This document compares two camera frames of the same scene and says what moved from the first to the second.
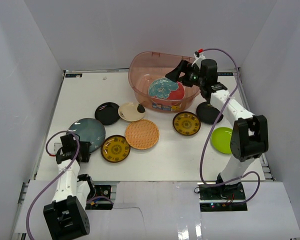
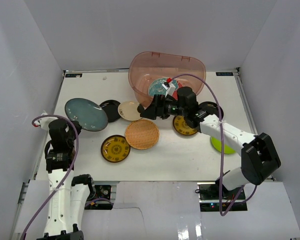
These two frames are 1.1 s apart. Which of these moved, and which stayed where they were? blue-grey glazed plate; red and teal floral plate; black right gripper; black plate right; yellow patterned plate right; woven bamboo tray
Moved: blue-grey glazed plate; black right gripper
Stayed: woven bamboo tray; red and teal floral plate; black plate right; yellow patterned plate right
